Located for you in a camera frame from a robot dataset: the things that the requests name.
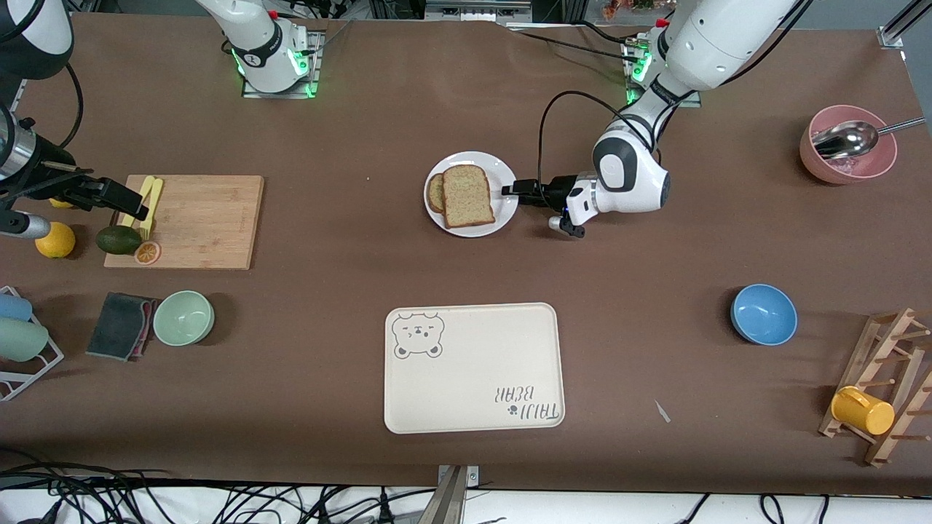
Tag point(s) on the orange citrus fruit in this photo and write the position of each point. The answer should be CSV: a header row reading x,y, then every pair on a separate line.
x,y
58,244

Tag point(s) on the pale green cup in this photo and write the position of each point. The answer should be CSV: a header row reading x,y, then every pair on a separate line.
x,y
22,340

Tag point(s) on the wooden cutting board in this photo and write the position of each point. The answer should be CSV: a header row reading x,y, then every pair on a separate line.
x,y
204,233

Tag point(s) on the cream bear print tray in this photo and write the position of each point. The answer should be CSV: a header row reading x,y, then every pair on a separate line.
x,y
473,371

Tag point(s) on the yellow lemon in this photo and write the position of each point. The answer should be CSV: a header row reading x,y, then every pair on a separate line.
x,y
61,204

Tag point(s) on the pale green bowl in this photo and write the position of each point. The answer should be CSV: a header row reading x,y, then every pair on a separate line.
x,y
183,318

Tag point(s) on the pink bowl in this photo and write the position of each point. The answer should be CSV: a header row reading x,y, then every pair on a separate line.
x,y
808,156

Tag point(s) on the white round plate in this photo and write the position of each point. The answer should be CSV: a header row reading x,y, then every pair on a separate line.
x,y
495,171

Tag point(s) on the light blue cup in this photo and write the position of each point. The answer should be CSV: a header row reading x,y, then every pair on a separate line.
x,y
14,307

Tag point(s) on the aluminium frame post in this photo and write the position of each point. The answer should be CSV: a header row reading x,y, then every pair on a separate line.
x,y
890,38

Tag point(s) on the orange red decoration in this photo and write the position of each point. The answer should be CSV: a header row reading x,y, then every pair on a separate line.
x,y
626,7

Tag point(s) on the yellow plastic knife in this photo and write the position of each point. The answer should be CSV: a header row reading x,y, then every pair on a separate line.
x,y
148,180

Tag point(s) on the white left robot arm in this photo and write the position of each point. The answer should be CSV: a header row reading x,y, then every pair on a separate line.
x,y
699,44

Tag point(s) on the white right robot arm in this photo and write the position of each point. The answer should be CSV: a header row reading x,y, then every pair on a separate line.
x,y
266,54

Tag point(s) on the orange fruit slice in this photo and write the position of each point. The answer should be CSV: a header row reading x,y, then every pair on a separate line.
x,y
148,253

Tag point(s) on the blue bowl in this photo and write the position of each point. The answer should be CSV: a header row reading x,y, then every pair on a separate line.
x,y
764,314

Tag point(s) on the grey folded cloth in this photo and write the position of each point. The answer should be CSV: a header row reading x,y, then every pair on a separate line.
x,y
120,327

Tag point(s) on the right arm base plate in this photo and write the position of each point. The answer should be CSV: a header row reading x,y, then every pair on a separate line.
x,y
280,94

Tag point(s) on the plain bread slice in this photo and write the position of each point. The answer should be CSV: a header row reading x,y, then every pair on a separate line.
x,y
466,196

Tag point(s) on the yellow cup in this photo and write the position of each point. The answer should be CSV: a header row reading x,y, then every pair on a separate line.
x,y
866,415

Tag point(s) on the grey metal bracket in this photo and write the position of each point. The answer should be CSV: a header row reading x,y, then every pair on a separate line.
x,y
477,11

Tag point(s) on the metal ladle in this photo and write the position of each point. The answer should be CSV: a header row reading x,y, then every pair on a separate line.
x,y
844,140

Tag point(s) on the green avocado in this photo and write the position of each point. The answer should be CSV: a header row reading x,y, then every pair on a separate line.
x,y
119,240

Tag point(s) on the yellow plastic fork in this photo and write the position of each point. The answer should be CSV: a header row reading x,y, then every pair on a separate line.
x,y
145,230

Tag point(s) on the small white paper scrap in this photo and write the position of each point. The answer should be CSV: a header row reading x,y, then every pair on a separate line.
x,y
662,412

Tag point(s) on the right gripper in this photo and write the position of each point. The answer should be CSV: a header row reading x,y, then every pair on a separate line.
x,y
60,185

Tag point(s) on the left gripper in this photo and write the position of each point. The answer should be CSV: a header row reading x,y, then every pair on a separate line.
x,y
558,188

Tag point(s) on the wooden cup rack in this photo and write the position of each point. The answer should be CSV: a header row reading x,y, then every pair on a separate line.
x,y
859,378

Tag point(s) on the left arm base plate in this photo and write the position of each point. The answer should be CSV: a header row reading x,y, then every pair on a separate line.
x,y
695,102

